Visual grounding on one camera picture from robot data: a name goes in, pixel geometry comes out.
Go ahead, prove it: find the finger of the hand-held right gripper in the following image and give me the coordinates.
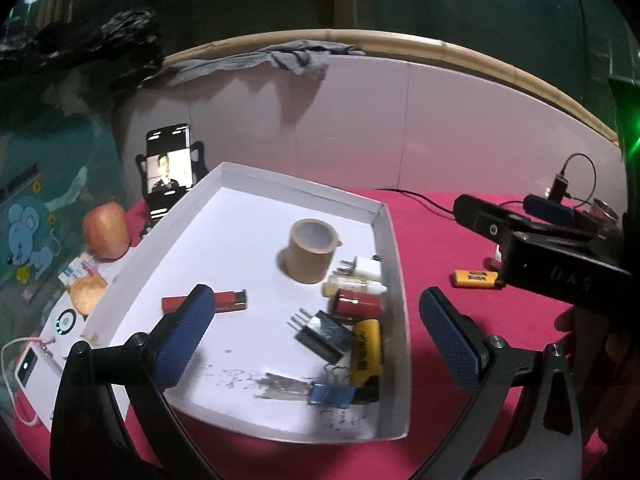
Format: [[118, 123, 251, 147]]
[[523, 194, 599, 236], [452, 194, 597, 247]]

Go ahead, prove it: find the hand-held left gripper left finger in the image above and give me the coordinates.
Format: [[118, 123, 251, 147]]
[[49, 284, 221, 480]]

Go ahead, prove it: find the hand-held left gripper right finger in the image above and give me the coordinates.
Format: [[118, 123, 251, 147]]
[[412, 286, 583, 480]]

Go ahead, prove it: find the red lighter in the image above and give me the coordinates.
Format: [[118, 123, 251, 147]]
[[161, 289, 248, 315]]

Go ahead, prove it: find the large yellow lighter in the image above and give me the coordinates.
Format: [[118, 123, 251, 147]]
[[350, 318, 383, 403]]

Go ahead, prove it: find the red cup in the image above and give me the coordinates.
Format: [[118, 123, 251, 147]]
[[330, 287, 383, 318]]

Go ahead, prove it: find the white charger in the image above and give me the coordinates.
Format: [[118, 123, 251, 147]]
[[341, 255, 383, 281]]

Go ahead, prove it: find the small white bottle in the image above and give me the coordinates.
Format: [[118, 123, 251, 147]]
[[321, 276, 388, 298]]

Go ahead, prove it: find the white cardboard tray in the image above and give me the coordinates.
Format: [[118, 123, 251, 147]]
[[82, 161, 412, 445]]

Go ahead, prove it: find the black plug adapter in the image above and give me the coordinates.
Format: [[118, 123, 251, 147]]
[[286, 308, 357, 363]]

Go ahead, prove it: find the blue binder clip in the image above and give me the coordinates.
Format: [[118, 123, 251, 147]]
[[306, 365, 357, 408]]

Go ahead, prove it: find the brown tape roll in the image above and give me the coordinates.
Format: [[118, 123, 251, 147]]
[[284, 218, 343, 285]]

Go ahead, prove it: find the person's right hand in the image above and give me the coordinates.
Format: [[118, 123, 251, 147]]
[[554, 305, 636, 391]]

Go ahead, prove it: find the black charger adapter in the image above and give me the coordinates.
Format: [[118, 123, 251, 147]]
[[546, 172, 572, 202]]

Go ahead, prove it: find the small metal cup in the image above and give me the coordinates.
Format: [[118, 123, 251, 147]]
[[590, 199, 621, 223]]

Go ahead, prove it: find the small yellow lighter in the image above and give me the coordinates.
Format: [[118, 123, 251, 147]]
[[452, 269, 500, 288]]

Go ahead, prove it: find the white round device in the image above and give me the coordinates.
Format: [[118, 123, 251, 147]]
[[37, 292, 101, 361]]

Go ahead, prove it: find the small medicine box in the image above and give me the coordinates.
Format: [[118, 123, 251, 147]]
[[57, 254, 98, 286]]

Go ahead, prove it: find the white panel board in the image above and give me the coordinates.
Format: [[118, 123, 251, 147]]
[[112, 47, 623, 241]]

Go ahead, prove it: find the red apple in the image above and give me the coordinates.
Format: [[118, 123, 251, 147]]
[[82, 201, 132, 260]]

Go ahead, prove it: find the black phone stand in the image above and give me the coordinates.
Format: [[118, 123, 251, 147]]
[[135, 141, 210, 238]]

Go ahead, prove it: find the white power bank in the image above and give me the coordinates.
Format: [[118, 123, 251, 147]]
[[14, 342, 66, 426]]

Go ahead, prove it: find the black smartphone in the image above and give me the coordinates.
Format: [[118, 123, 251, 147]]
[[145, 122, 195, 196]]

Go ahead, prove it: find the cartoon mouse printed sheet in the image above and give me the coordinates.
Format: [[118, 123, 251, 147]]
[[0, 125, 126, 311]]

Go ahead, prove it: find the grey cloth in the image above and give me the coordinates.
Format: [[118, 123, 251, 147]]
[[150, 39, 366, 88]]

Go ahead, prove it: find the black patterned cloth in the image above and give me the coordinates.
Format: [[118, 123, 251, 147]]
[[0, 7, 166, 91]]

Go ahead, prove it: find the black cable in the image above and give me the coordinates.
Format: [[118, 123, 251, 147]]
[[375, 154, 598, 218]]

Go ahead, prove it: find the white cable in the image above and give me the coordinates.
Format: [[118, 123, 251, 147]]
[[0, 337, 56, 428]]

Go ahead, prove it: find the bamboo rail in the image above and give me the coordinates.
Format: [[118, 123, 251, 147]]
[[162, 29, 621, 148]]

